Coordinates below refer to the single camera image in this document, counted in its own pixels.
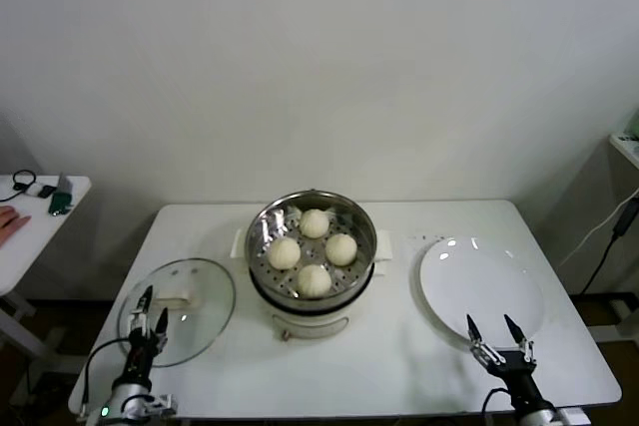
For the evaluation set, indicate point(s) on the small black device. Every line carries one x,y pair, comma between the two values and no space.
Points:
46,190

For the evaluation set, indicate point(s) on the white electric pot base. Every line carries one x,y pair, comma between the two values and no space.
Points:
309,323

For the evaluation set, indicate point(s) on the white side table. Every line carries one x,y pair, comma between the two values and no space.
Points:
55,226

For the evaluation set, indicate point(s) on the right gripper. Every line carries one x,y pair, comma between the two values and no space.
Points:
519,381

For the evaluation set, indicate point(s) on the perforated steel steamer basket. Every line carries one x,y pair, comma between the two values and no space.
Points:
264,226

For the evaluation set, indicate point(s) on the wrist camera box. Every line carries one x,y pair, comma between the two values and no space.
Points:
571,416
162,403

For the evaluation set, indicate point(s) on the white shelf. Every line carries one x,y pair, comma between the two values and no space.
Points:
624,146

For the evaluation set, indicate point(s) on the small white object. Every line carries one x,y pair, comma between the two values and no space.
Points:
32,190

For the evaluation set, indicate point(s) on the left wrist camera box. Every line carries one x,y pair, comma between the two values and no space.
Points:
162,403

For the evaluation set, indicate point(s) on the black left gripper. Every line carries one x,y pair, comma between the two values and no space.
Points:
142,361

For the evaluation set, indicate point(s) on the grey metal stand base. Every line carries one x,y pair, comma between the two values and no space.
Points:
626,316

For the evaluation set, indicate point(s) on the white round plate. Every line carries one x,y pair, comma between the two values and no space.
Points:
479,281

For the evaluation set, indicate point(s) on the green and grey tool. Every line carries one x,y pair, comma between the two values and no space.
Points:
60,201

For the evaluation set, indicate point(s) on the round glass pot lid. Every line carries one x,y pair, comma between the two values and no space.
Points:
209,296

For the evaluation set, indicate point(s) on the person's bare hand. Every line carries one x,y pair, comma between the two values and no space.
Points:
10,224

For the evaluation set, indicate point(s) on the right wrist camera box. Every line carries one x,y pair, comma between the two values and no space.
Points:
571,416

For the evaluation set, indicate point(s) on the white steamed baozi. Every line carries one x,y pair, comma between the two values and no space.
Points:
313,223
284,253
341,249
313,280

